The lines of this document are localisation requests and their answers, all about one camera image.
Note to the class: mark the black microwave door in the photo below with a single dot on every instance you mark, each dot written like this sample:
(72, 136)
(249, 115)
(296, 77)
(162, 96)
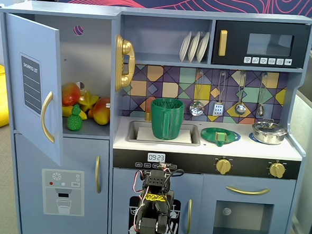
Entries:
(234, 47)

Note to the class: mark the yellow toy starfruit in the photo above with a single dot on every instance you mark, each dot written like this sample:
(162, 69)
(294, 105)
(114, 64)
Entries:
(89, 102)

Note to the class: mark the blue door with shopping list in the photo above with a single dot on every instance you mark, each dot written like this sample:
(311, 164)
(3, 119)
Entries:
(25, 127)

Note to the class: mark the red orange toy apple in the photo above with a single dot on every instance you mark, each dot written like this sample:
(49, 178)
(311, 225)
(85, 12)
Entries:
(70, 94)

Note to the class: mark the metal ladle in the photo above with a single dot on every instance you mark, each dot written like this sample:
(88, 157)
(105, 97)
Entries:
(240, 109)

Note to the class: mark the blue dishwasher door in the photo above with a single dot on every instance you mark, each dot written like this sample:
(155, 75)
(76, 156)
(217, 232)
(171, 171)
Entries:
(122, 184)

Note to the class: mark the yellow tape band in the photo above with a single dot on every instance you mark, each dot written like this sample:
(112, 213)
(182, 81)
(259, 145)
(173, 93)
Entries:
(153, 197)

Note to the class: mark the green toy pineapple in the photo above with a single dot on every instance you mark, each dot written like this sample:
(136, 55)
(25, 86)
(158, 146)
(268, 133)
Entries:
(74, 122)

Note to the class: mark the metal spoon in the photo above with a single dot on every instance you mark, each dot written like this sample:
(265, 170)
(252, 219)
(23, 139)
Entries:
(260, 110)

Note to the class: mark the grey sink basin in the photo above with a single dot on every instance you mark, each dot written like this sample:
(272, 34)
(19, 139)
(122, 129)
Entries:
(132, 131)

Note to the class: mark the metal skimmer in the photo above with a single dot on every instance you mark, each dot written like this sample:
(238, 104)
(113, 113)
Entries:
(197, 109)

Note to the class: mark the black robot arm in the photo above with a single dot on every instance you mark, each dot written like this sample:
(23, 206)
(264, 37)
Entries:
(149, 222)

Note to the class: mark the small orange toy fruit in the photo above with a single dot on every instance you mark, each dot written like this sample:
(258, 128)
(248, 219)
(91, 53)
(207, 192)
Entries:
(90, 113)

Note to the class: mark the metal slotted spatula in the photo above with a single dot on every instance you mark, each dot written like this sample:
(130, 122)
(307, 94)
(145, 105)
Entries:
(218, 109)

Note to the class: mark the red yellow toy mango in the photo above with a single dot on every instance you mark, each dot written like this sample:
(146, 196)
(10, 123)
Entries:
(102, 112)

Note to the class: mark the grey office partition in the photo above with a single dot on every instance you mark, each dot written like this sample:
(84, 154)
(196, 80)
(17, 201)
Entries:
(308, 118)

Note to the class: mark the blue oven door with window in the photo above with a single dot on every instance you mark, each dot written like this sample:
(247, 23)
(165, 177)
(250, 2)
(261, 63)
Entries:
(210, 189)

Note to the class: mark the gold faucet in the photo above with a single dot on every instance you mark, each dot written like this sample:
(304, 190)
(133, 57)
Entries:
(147, 116)

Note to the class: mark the white plate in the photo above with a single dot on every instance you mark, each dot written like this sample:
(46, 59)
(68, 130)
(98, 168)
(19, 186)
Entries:
(184, 47)
(193, 47)
(202, 47)

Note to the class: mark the blue toy kitchen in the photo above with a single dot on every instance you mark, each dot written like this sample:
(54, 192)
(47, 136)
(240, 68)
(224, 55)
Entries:
(249, 152)

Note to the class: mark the steel pot with lid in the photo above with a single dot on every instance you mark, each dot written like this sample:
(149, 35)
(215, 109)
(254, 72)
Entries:
(268, 135)

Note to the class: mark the gold stove knob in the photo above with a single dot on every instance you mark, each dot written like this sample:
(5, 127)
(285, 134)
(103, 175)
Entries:
(223, 166)
(276, 170)

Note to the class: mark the blue door with ice dispenser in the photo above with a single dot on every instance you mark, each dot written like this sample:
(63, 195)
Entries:
(32, 154)

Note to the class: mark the green printed cup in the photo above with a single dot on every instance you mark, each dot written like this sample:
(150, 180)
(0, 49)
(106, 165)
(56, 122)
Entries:
(171, 118)

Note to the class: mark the gold toy telephone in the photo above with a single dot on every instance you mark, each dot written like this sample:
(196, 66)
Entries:
(128, 46)

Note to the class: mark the yellow toy banana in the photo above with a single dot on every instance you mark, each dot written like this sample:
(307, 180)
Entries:
(65, 111)

